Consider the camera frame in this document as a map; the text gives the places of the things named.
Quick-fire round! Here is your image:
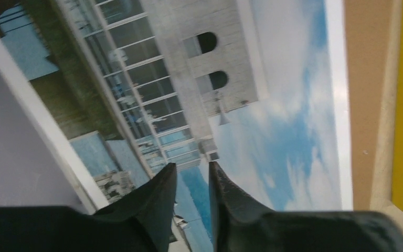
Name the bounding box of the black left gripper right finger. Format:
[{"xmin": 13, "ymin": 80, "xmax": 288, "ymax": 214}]
[{"xmin": 209, "ymin": 162, "xmax": 403, "ymax": 252}]

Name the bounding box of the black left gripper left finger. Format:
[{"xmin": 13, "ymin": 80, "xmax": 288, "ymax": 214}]
[{"xmin": 0, "ymin": 163, "xmax": 177, "ymax": 251}]

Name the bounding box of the building and sky photo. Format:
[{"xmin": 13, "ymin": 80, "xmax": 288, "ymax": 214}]
[{"xmin": 0, "ymin": 1, "xmax": 354, "ymax": 251}]

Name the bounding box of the brown frame backing board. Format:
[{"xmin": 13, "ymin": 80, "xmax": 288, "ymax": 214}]
[{"xmin": 344, "ymin": 1, "xmax": 402, "ymax": 210}]

